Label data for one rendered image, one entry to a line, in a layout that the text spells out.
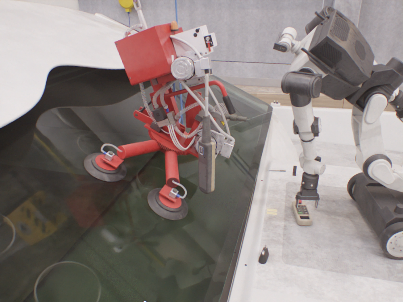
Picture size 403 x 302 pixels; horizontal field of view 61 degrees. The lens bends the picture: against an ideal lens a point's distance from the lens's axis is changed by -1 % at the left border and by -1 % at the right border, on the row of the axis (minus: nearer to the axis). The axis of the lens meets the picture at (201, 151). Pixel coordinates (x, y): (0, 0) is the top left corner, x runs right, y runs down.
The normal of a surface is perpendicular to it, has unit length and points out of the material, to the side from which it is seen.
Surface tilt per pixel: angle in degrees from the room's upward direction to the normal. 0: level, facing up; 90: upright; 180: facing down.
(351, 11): 90
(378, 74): 90
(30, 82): 21
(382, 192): 0
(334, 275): 0
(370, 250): 0
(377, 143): 90
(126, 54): 90
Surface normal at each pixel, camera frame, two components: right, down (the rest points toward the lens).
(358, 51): 0.59, -0.19
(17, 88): 0.33, -0.80
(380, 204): 0.00, -0.91
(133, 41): -0.27, 0.39
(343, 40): 0.40, -0.34
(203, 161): -0.77, 0.26
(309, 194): -0.06, 0.40
